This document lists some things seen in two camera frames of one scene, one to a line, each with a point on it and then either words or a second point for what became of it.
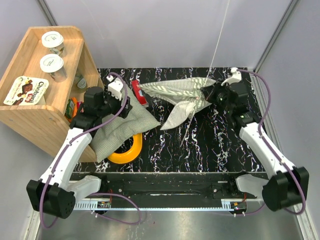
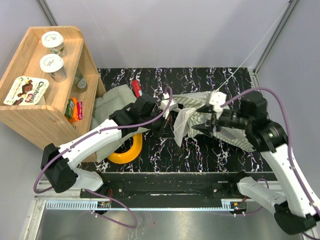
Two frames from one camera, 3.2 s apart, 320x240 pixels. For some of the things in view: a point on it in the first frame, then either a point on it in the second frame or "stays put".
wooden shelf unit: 44,86 stays put
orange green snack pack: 71,108 stays put
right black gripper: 210,91 to 207,129
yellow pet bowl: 131,154 stays put
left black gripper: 127,108 to 165,130
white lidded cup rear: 54,40 stays put
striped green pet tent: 186,92 to 190,116
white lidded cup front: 54,64 stays put
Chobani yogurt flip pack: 27,91 stays put
